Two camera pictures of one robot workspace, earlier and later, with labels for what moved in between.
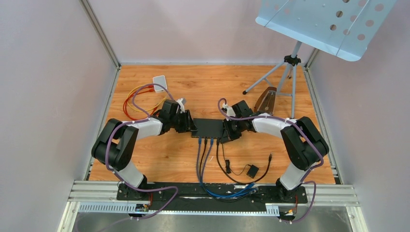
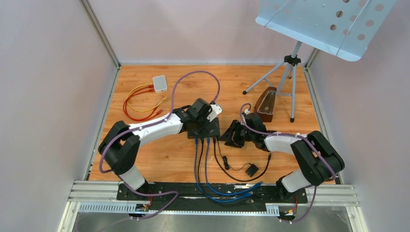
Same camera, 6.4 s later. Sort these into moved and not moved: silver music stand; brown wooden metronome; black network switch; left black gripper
Moved: left black gripper
Not moved: silver music stand; black network switch; brown wooden metronome
